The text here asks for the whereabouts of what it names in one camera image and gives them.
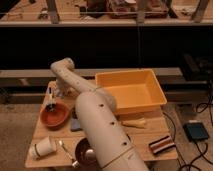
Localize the metal spoon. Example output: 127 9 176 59
59 140 79 168

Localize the blue foot pedal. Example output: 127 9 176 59
183 122 209 142

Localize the brown pinecone toy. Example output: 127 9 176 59
71 108 77 119

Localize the white mug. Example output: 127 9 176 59
29 136 57 160

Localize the blue-grey towel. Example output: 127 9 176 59
54 88 72 98

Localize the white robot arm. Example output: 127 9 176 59
50 58 149 171

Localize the yellow plastic bin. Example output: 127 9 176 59
95 69 167 115

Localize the orange-red bowl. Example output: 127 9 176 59
40 103 69 128

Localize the dark purple bowl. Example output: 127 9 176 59
75 138 97 166

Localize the blue sponge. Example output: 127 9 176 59
70 119 82 132

